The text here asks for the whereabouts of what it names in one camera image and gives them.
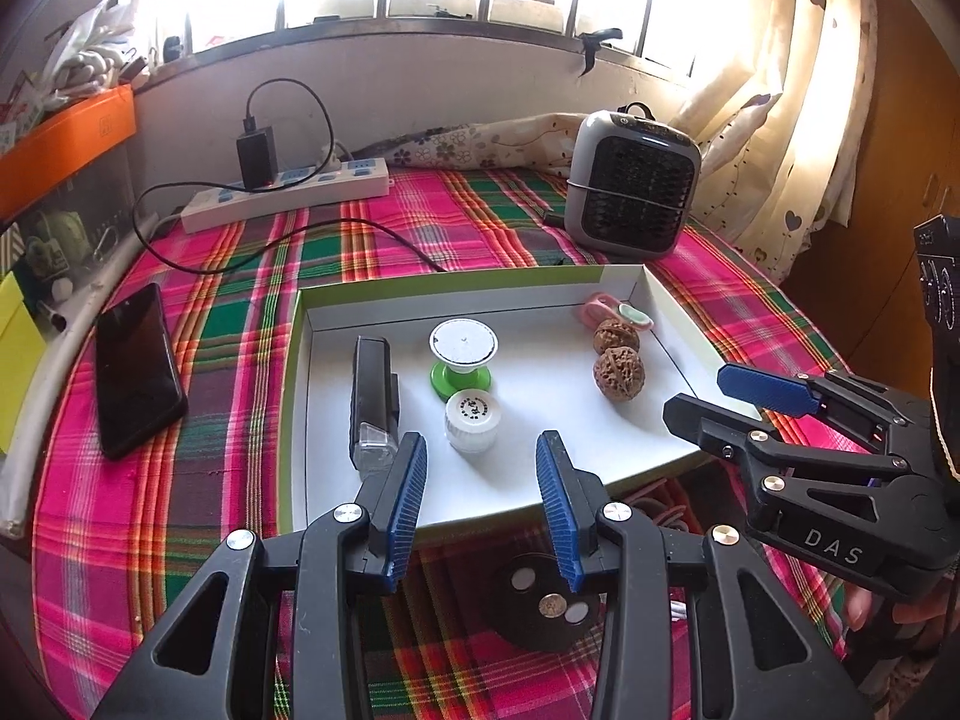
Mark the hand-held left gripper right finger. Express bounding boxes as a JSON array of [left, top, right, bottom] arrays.
[[534, 430, 875, 720]]

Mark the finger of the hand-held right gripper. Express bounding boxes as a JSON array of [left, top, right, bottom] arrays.
[[662, 392, 916, 533], [716, 362, 935, 458]]

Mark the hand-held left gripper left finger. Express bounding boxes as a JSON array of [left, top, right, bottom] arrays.
[[90, 431, 428, 720]]

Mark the large brown walnut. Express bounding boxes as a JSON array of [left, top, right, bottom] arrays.
[[592, 347, 643, 397]]

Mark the black holder with metal discs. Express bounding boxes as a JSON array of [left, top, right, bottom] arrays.
[[486, 553, 605, 653]]

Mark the small white bottle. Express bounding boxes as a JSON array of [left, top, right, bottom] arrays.
[[444, 390, 503, 455]]

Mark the green and white cardboard box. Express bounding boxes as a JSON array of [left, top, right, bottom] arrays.
[[289, 264, 760, 541]]

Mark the small brown walnut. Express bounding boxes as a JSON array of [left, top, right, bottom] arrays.
[[592, 319, 641, 356]]

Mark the black device with clear end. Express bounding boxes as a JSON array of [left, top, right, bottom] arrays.
[[351, 336, 402, 481]]

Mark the pink clip with green pad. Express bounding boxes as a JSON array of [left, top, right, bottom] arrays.
[[583, 291, 655, 335]]

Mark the green spool with white top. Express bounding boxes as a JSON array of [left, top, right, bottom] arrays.
[[429, 319, 502, 404]]

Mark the person's right hand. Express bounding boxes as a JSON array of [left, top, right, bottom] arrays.
[[844, 581, 960, 691]]

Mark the pink green plaid tablecloth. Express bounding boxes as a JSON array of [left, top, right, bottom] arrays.
[[30, 165, 863, 720]]

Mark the grey portable heater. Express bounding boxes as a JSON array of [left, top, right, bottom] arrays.
[[564, 103, 702, 250]]

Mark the wooden wardrobe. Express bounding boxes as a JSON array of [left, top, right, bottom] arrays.
[[787, 0, 960, 316]]

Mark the black smartphone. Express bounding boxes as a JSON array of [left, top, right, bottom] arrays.
[[95, 283, 188, 461]]

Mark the cream heart-print curtain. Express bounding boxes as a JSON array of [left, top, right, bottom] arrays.
[[667, 0, 878, 278]]

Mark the white power strip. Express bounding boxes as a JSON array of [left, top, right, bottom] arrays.
[[182, 157, 391, 233]]

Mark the floral cloth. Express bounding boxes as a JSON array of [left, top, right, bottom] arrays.
[[352, 112, 593, 177]]

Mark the black charger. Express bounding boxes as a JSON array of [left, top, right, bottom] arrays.
[[236, 127, 280, 190]]

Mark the black window latch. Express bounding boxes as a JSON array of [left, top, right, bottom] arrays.
[[579, 28, 623, 77]]

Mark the yellow-green box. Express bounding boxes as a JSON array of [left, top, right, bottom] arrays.
[[0, 270, 50, 455]]

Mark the clear plastic container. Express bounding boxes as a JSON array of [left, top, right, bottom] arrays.
[[0, 157, 143, 301]]

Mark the orange plastic bin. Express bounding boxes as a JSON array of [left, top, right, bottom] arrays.
[[0, 84, 137, 220]]

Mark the white crumpled bag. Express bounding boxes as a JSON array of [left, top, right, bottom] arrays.
[[22, 0, 151, 102]]

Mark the black charger cable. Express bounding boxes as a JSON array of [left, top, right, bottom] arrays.
[[133, 79, 451, 275]]

